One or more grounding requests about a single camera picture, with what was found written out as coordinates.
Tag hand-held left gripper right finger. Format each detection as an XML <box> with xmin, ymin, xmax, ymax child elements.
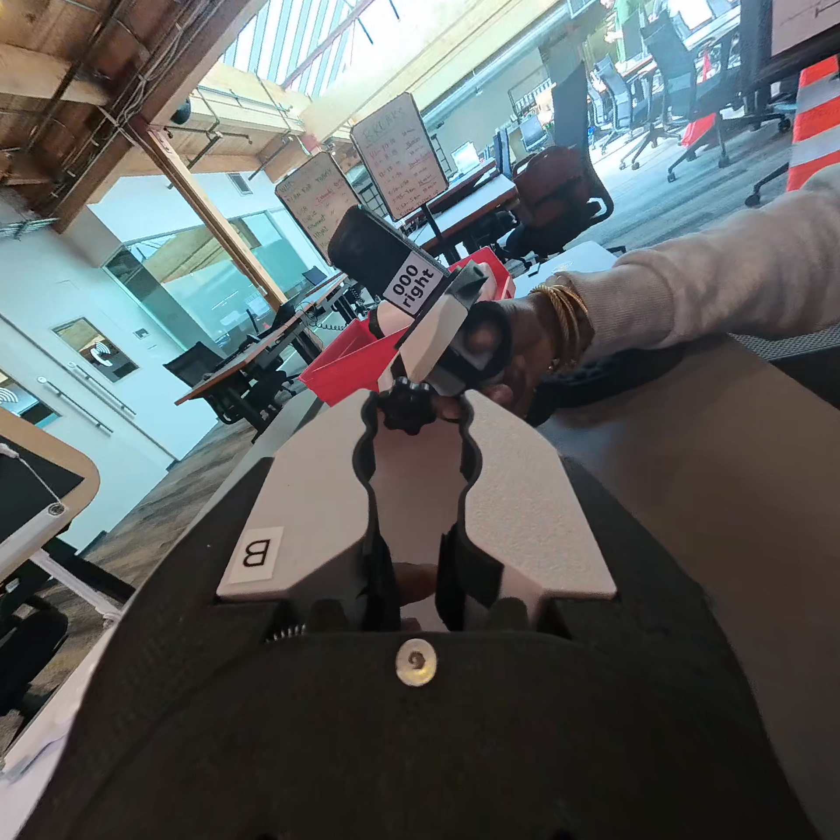
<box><xmin>436</xmin><ymin>392</ymin><xmax>619</xmax><ymax>631</ymax></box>

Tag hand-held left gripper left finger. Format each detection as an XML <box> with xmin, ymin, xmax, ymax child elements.
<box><xmin>215</xmin><ymin>392</ymin><xmax>401</xmax><ymax>631</ymax></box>

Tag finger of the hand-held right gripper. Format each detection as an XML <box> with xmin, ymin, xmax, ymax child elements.
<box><xmin>397</xmin><ymin>294</ymin><xmax>470</xmax><ymax>391</ymax></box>

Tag black knob screw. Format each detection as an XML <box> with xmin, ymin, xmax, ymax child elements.
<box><xmin>382</xmin><ymin>377</ymin><xmax>435</xmax><ymax>436</ymax></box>

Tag person's right forearm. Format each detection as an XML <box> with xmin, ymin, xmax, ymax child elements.
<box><xmin>564</xmin><ymin>164</ymin><xmax>840</xmax><ymax>365</ymax></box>

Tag wooden office desk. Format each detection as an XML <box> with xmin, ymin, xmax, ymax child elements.
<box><xmin>174</xmin><ymin>272</ymin><xmax>349</xmax><ymax>427</ymax></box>

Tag grey desk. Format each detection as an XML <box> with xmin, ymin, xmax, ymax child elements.
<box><xmin>0</xmin><ymin>241</ymin><xmax>840</xmax><ymax>840</ymax></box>

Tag person's right hand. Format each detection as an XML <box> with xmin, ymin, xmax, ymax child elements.
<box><xmin>484</xmin><ymin>295</ymin><xmax>564</xmax><ymax>419</ymax></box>

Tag person's left hand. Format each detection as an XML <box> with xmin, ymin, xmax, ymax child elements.
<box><xmin>394</xmin><ymin>562</ymin><xmax>441</xmax><ymax>605</ymax></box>

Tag white bottle black cap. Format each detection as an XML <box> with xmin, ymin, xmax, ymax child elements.
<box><xmin>366</xmin><ymin>262</ymin><xmax>492</xmax><ymax>341</ymax></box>

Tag whiteboard on stand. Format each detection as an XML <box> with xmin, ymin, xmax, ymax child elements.
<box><xmin>349</xmin><ymin>92</ymin><xmax>460</xmax><ymax>263</ymax></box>
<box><xmin>274</xmin><ymin>151</ymin><xmax>362</xmax><ymax>265</ymax></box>

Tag red bin with bottle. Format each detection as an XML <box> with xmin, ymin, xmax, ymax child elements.
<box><xmin>298</xmin><ymin>246</ymin><xmax>516</xmax><ymax>406</ymax></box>

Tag black wheel-shaped object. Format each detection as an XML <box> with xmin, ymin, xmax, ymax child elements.
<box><xmin>525</xmin><ymin>341</ymin><xmax>686</xmax><ymax>427</ymax></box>

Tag brown backpack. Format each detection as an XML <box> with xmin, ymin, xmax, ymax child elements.
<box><xmin>515</xmin><ymin>146</ymin><xmax>595</xmax><ymax>217</ymax></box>

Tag orange white traffic cone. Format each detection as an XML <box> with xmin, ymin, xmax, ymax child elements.
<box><xmin>786</xmin><ymin>56</ymin><xmax>840</xmax><ymax>193</ymax></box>

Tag gold bracelets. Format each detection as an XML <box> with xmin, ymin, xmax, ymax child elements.
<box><xmin>530</xmin><ymin>282</ymin><xmax>592</xmax><ymax>375</ymax></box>

